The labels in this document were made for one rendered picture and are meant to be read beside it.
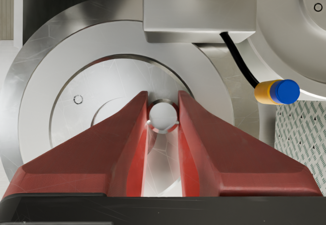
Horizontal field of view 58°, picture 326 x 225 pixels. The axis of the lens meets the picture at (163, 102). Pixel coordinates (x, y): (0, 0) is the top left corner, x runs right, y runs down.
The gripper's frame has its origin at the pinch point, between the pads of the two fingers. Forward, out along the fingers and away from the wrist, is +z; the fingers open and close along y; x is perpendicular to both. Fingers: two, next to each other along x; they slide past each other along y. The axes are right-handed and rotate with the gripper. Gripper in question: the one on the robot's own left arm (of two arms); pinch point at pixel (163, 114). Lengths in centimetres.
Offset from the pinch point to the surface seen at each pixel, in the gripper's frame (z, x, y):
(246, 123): 2.9, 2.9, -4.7
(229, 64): 4.8, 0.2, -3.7
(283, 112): 20.4, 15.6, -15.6
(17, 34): 6.1, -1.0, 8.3
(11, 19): 338, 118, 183
